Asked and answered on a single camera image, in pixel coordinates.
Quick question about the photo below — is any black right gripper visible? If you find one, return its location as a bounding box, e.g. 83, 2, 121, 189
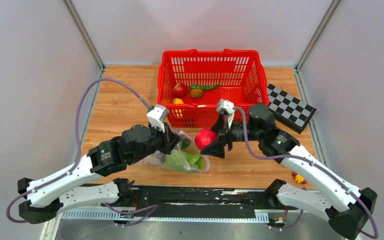
200, 113, 263, 158

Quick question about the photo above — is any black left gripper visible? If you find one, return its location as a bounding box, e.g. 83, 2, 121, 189
129, 120, 184, 165

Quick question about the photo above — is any red apple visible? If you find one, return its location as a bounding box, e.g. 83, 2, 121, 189
194, 128, 218, 151
172, 82, 189, 99

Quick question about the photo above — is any green white napa cabbage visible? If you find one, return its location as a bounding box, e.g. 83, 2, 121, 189
162, 150, 205, 173

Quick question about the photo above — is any clear zip top bag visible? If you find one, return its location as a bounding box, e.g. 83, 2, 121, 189
139, 129, 210, 174

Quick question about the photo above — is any yellow lemon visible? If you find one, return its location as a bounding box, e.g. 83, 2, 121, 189
172, 98, 184, 105

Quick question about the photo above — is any brown yellow fruit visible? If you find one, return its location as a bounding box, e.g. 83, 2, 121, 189
189, 88, 204, 99

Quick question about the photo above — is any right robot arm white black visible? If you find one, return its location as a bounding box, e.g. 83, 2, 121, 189
194, 99, 379, 240

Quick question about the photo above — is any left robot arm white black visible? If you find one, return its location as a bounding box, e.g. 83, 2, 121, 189
17, 123, 182, 224

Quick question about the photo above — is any green chili pepper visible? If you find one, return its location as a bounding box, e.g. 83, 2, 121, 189
189, 83, 221, 91

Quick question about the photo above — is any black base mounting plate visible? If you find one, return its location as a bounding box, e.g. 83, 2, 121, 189
100, 184, 299, 220

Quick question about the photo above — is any red plastic shopping basket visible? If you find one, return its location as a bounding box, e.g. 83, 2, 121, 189
157, 48, 270, 128

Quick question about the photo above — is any black white checkerboard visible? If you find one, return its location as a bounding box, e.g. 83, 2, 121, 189
267, 83, 317, 134

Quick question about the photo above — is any yellow orange toy car right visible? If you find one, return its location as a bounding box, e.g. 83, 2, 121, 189
291, 171, 307, 185

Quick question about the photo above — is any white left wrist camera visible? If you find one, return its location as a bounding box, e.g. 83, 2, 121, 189
146, 104, 169, 133

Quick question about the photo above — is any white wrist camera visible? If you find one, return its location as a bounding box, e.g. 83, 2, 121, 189
216, 98, 236, 130
146, 104, 169, 133

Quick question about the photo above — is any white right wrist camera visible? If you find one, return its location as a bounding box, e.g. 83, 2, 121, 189
216, 98, 236, 130

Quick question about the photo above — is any white slotted cable duct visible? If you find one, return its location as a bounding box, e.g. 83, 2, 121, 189
61, 208, 270, 223

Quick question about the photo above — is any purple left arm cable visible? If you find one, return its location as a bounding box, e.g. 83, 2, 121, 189
6, 78, 153, 224

